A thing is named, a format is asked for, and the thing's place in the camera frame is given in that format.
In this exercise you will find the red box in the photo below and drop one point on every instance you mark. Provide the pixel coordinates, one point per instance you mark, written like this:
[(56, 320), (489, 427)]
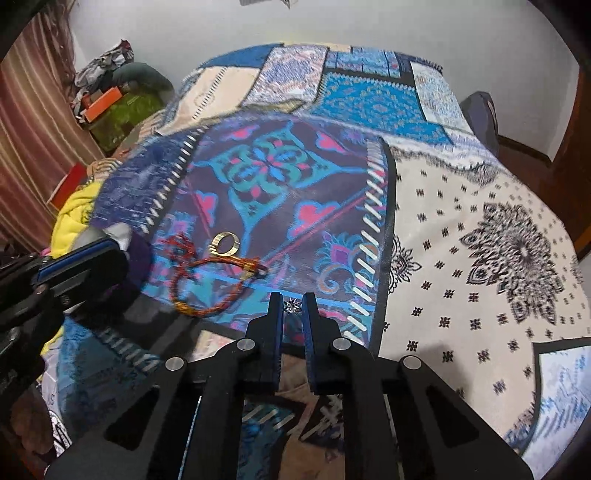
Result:
[(69, 184)]

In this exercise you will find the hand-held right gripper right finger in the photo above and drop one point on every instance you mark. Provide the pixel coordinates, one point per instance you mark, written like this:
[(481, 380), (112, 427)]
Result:
[(310, 344)]

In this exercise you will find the purple cloth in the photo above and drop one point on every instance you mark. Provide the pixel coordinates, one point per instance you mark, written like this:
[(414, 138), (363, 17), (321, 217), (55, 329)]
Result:
[(138, 265)]

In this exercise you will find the yellow cloth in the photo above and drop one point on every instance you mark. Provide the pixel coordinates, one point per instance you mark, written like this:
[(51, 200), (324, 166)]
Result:
[(74, 221)]

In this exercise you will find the patterned patchwork bedsheet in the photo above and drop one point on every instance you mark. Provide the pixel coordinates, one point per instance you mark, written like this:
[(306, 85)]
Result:
[(461, 230)]

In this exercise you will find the pile of clothes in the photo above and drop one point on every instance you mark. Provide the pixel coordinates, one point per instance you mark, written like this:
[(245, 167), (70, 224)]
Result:
[(104, 62)]

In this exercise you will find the green box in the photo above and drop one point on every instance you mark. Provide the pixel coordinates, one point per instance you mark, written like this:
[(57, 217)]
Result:
[(127, 117)]

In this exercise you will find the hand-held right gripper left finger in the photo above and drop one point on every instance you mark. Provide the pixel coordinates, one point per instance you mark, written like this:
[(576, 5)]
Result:
[(276, 344)]

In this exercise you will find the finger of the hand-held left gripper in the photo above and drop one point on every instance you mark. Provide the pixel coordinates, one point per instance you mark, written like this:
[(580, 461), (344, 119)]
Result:
[(92, 281), (76, 258)]

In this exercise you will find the orange box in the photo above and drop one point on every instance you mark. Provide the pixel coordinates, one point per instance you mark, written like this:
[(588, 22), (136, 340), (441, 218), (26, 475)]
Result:
[(99, 104)]

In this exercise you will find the striped brown curtain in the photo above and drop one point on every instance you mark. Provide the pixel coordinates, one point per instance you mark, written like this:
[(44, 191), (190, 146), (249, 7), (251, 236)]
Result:
[(27, 115)]

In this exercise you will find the silver star earring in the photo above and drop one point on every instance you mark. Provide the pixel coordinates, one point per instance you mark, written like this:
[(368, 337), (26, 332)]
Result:
[(292, 306)]

